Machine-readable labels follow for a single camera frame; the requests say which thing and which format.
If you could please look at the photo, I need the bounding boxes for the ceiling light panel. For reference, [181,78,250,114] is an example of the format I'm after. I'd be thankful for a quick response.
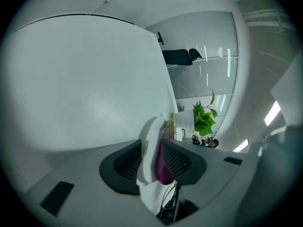
[264,100,281,126]
[233,138,249,152]

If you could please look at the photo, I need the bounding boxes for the white round plate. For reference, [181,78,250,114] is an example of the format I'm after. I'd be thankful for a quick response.
[136,116,166,183]

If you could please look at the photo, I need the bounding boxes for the green potted plant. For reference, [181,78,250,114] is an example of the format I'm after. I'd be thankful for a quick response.
[174,88,218,137]

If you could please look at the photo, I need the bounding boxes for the black office chair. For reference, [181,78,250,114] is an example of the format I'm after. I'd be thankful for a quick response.
[157,31,203,66]

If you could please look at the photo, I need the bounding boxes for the purple eggplant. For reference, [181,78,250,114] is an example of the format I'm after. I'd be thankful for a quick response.
[155,112,177,184]

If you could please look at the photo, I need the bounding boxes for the frosted glass window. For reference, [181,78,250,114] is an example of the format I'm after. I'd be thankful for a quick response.
[145,10,239,137]

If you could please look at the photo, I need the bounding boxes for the white rectangular table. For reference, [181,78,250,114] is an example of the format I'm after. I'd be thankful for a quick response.
[0,14,179,156]

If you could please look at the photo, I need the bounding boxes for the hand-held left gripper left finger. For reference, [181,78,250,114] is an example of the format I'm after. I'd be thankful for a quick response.
[25,140,156,218]

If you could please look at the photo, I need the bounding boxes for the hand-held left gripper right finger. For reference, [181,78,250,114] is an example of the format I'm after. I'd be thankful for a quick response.
[162,125,303,223]

